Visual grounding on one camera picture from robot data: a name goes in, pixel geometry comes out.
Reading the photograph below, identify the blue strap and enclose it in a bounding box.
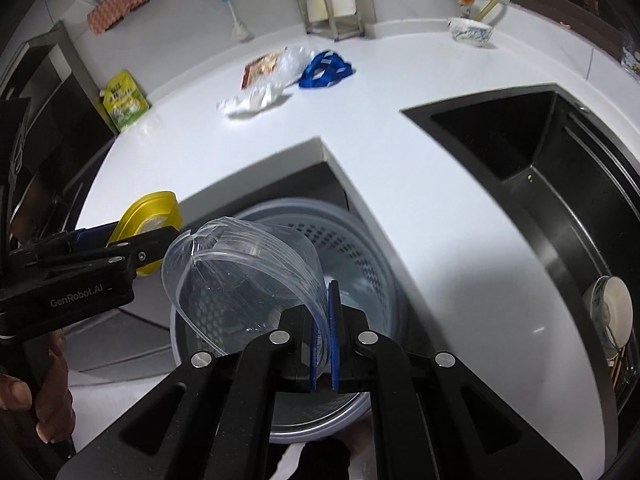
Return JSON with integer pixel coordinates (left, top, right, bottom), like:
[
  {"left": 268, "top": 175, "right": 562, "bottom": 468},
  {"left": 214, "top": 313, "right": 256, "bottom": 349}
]
[{"left": 298, "top": 50, "right": 353, "bottom": 89}]

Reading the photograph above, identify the glass mug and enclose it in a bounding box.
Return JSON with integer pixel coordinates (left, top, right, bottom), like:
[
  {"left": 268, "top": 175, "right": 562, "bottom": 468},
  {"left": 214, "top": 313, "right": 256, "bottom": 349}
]
[{"left": 620, "top": 42, "right": 640, "bottom": 81}]

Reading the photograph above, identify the grey perforated waste bin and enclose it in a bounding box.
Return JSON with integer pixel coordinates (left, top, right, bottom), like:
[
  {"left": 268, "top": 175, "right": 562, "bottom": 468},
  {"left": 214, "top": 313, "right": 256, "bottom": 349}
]
[{"left": 170, "top": 199, "right": 401, "bottom": 443}]

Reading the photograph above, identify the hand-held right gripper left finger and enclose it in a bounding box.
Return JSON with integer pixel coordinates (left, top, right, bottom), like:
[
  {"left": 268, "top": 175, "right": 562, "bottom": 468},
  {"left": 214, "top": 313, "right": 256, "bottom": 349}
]
[{"left": 55, "top": 305, "right": 328, "bottom": 480}]

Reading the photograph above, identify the black sink dish rack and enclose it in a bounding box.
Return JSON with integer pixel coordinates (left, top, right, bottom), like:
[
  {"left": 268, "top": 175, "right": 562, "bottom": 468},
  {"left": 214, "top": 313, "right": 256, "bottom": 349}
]
[{"left": 605, "top": 330, "right": 640, "bottom": 406}]

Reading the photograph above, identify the clear plastic bag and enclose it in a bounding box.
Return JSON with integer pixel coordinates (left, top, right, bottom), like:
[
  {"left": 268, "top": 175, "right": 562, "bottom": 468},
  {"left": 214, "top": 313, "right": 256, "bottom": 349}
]
[{"left": 250, "top": 46, "right": 318, "bottom": 106}]

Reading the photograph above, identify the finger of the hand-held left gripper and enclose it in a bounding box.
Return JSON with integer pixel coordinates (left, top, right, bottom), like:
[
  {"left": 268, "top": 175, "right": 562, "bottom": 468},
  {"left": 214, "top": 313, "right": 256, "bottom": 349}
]
[
  {"left": 107, "top": 227, "right": 180, "bottom": 281},
  {"left": 10, "top": 225, "right": 120, "bottom": 263}
]

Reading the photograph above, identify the orange patterned dishcloth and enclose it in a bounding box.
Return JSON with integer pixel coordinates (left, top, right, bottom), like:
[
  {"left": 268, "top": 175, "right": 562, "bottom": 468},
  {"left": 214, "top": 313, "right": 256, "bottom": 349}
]
[{"left": 86, "top": 0, "right": 152, "bottom": 36}]

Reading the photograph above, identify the white bottle brush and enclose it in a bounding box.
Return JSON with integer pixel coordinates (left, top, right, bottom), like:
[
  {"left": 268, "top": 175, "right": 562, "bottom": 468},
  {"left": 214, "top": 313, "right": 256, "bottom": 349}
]
[{"left": 221, "top": 0, "right": 255, "bottom": 42}]

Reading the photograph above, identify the yellow plastic lid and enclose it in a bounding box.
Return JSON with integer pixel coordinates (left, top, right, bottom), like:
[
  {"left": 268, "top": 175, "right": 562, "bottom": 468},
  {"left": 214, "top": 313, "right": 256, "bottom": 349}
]
[{"left": 107, "top": 190, "right": 184, "bottom": 278}]

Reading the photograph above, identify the person's left hand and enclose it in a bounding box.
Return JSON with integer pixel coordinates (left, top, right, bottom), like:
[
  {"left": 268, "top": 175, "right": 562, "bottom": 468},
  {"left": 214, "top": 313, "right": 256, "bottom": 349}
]
[{"left": 0, "top": 330, "right": 69, "bottom": 443}]

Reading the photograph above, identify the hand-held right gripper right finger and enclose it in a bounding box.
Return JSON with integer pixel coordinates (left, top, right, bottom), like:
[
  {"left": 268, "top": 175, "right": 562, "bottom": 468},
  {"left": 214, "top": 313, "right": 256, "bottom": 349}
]
[{"left": 327, "top": 280, "right": 583, "bottom": 480}]

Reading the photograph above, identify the white patterned bowl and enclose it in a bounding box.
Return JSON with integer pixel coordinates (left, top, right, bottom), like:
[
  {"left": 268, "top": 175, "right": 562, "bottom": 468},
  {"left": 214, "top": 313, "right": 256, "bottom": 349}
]
[{"left": 447, "top": 16, "right": 496, "bottom": 48}]

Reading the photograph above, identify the yellow green seasoning packet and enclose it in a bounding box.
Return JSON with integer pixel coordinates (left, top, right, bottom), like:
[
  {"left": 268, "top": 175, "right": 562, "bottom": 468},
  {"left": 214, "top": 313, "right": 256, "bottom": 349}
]
[{"left": 102, "top": 70, "right": 151, "bottom": 133}]

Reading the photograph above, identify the black range hood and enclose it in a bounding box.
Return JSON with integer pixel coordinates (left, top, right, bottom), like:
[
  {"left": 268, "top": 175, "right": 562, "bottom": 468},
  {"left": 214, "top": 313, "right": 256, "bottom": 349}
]
[{"left": 0, "top": 20, "right": 118, "bottom": 281}]

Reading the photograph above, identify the clear plastic cup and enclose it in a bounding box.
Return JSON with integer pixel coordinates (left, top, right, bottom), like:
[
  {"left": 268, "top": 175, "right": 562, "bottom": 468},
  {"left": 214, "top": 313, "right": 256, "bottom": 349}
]
[{"left": 161, "top": 217, "right": 331, "bottom": 361}]

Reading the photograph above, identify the black kitchen sink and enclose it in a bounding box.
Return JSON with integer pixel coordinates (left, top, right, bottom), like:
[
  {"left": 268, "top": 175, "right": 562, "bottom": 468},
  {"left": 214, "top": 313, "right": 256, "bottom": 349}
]
[{"left": 402, "top": 84, "right": 640, "bottom": 411}]

